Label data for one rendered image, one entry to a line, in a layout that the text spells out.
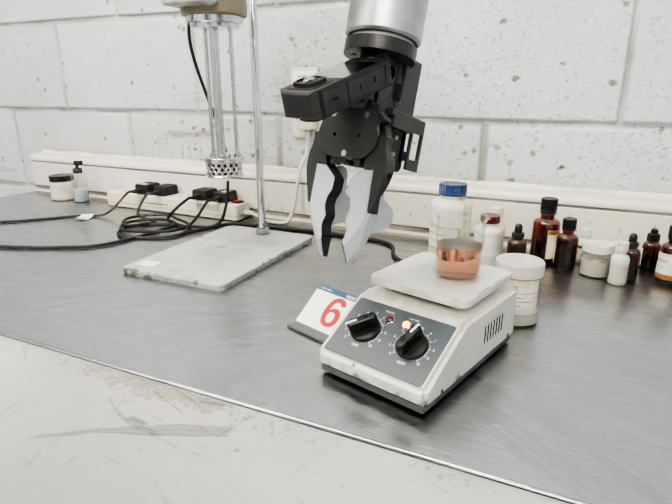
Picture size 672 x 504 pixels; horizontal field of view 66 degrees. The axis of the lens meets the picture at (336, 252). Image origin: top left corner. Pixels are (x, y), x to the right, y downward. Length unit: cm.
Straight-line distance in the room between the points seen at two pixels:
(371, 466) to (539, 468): 13
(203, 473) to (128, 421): 11
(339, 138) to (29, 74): 134
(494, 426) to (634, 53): 71
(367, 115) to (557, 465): 34
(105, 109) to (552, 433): 133
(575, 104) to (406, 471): 75
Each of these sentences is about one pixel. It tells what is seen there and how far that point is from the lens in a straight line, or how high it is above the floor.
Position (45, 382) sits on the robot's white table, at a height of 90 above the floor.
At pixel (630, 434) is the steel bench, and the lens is 54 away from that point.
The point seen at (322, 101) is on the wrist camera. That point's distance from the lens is 44.
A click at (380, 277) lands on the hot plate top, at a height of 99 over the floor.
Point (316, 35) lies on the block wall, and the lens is 116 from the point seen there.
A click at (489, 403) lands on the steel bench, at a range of 53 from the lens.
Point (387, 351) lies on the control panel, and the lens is 51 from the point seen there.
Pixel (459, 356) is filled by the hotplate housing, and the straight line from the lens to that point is 52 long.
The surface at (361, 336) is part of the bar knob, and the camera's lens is 53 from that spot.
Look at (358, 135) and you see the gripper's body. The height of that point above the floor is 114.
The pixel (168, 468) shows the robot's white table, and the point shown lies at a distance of 46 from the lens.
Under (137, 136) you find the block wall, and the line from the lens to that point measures 147.
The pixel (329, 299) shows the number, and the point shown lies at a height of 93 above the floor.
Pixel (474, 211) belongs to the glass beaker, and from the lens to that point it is 58.
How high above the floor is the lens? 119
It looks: 18 degrees down
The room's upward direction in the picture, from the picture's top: straight up
